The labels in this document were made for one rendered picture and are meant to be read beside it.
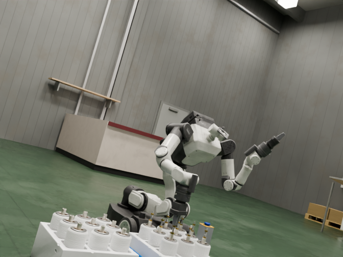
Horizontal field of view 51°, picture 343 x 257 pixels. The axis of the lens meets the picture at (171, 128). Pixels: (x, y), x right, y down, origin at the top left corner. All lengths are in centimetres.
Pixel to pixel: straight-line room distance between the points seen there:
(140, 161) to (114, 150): 68
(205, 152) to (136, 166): 515
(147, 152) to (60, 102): 296
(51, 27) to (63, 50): 60
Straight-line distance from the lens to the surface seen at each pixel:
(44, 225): 197
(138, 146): 745
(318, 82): 1259
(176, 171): 196
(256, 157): 247
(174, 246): 199
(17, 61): 921
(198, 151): 240
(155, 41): 1072
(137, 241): 215
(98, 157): 708
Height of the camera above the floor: 70
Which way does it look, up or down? 4 degrees up
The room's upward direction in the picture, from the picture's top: 16 degrees clockwise
